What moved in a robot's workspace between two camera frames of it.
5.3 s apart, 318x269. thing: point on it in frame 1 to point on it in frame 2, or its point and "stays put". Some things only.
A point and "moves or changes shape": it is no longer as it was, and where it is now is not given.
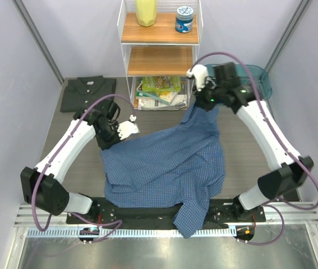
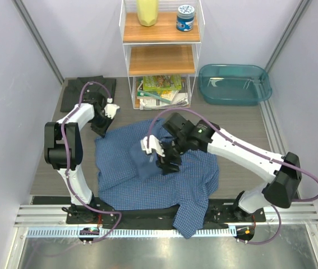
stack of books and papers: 160,93 stays put
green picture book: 161,83 stays put
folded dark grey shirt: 77,93 stays put
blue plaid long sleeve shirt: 180,165 moves or changes shape
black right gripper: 201,101 to 166,162
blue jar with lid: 184,19 stays put
